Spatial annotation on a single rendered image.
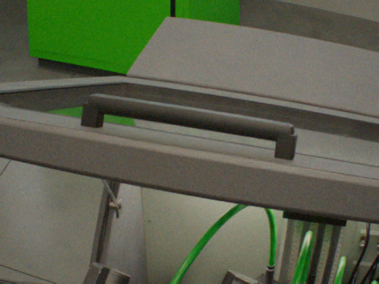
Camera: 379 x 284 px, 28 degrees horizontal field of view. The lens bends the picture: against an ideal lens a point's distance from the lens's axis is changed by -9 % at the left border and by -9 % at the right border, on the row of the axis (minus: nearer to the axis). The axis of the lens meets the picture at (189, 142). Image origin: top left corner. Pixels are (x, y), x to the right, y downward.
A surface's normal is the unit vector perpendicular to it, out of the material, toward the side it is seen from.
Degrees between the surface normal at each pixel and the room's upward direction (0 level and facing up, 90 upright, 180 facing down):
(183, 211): 90
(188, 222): 90
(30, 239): 0
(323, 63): 0
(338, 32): 0
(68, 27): 90
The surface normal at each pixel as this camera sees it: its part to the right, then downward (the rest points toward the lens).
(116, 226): 0.96, 0.16
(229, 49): 0.00, -0.81
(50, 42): -0.39, 0.54
